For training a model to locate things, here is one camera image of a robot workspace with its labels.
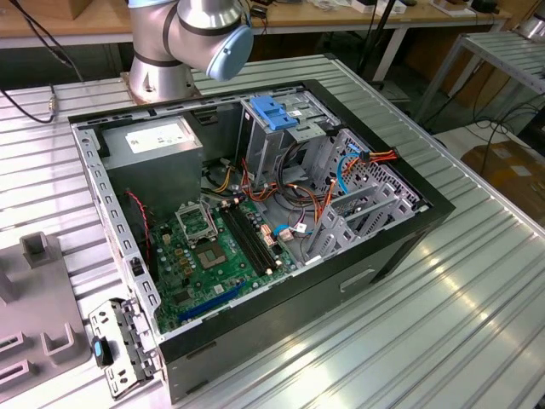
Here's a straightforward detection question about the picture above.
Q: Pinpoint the red yellow power wire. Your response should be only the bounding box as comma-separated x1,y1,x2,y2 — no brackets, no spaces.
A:
359,147,399,166

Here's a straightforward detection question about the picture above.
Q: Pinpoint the grey perforated disk bay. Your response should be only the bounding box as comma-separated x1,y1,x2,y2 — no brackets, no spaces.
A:
302,127,430,268

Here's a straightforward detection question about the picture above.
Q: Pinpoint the black RAM slot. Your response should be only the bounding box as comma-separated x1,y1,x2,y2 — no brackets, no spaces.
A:
232,201,278,270
226,203,272,274
239,199,284,268
219,204,266,276

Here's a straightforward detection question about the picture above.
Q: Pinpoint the grey metal optical drive cage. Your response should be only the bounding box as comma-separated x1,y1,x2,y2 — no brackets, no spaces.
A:
235,89,341,191

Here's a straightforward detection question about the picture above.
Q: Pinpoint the blue plastic drive latch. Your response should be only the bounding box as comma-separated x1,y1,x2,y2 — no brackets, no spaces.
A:
250,95,300,132

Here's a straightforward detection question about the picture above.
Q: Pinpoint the black open PC case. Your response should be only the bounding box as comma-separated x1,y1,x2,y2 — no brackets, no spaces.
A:
67,78,456,406

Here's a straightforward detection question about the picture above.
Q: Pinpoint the green motherboard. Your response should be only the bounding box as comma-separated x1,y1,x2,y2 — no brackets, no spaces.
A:
148,198,299,336

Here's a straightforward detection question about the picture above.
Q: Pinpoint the blue expansion slot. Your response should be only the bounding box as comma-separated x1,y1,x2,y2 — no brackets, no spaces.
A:
176,279,247,324

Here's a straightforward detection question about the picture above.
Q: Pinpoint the grey power supply unit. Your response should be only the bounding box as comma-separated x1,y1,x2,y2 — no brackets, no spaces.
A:
100,114,204,218

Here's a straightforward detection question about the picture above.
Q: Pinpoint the white small box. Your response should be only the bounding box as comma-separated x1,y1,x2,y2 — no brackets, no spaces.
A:
352,0,408,14

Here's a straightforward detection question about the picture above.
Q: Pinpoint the black latch with blue button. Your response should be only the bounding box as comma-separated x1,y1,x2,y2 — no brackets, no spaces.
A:
91,335,115,368

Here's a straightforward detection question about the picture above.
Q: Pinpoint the brown cardboard box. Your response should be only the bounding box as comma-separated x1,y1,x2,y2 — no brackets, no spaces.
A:
462,142,545,222

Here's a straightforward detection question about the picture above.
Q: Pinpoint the wooden desk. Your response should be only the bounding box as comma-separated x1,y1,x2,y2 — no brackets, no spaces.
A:
0,0,514,82

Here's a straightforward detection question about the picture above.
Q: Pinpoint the grey parts rack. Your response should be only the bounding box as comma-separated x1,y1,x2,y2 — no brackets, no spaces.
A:
0,232,93,384

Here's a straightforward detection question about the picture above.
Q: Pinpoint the metal slat side table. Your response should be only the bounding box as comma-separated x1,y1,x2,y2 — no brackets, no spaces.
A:
415,32,545,129

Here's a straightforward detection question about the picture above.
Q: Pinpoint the small cardboard box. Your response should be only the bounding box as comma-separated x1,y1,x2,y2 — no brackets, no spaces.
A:
63,0,93,20

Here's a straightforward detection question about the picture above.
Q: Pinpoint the silver round metal part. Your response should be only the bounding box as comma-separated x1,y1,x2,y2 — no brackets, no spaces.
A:
517,16,545,42

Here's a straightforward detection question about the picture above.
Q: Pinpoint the orange red wire bundle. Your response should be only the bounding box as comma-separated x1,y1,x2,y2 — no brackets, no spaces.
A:
240,157,340,227

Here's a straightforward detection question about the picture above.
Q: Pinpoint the short blue labelled SATA wire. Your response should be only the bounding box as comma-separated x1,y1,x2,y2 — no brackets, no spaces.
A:
272,222,315,240

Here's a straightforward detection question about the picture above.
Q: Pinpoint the black wire bundle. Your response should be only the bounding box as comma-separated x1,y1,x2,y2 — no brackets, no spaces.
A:
274,140,327,210

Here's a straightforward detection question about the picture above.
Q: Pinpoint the yellow orange wire bundle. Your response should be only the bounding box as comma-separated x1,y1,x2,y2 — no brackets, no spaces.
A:
208,164,236,193

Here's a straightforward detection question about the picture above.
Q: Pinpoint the metal socket cover frame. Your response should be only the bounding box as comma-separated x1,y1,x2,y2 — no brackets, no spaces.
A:
175,200,220,248

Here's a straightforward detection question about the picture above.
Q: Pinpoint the red black twisted wire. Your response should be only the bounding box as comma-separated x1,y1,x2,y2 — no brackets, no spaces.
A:
126,190,152,262

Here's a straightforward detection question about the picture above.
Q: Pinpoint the grey metal slot bracket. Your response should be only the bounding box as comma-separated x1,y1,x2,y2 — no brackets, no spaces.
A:
87,297,165,400

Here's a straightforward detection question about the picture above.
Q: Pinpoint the black cable with silver connector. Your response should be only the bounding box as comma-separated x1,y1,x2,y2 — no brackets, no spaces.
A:
0,83,59,125

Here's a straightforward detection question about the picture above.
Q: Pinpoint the black cable with white tag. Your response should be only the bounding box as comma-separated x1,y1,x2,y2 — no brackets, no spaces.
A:
7,0,84,82

